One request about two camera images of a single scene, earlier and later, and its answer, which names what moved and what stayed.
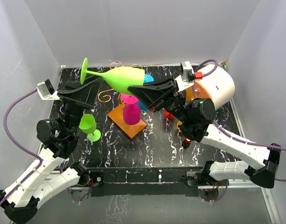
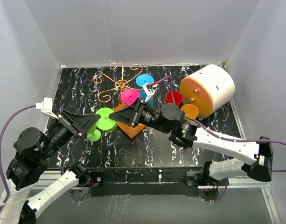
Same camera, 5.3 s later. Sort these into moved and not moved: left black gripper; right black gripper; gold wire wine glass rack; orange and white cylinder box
Moved: left black gripper; right black gripper
Not moved: gold wire wine glass rack; orange and white cylinder box
